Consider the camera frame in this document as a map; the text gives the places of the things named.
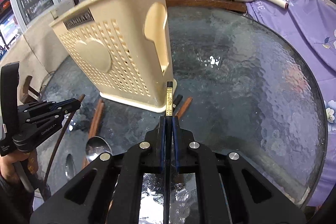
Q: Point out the black chopstick gold band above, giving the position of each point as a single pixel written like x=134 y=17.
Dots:
x=168 y=143

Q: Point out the white water dispenser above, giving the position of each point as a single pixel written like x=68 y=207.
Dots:
x=63 y=7

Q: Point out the steel spoon with brown handle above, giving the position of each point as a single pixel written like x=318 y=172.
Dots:
x=95 y=146

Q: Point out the purple floral cloth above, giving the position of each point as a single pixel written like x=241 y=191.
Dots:
x=309 y=26

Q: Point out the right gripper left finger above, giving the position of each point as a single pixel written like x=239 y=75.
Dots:
x=107 y=190

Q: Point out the person's left hand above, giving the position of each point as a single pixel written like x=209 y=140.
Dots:
x=7 y=165

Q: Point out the wooden chair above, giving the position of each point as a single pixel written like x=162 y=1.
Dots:
x=27 y=93

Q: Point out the round glass table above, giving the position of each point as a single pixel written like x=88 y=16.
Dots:
x=252 y=93

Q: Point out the cream plastic utensil holder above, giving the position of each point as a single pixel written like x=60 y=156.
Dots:
x=123 y=47

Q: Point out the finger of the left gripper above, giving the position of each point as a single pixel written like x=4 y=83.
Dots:
x=60 y=109
x=66 y=104

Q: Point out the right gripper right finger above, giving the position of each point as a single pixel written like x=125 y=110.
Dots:
x=229 y=188

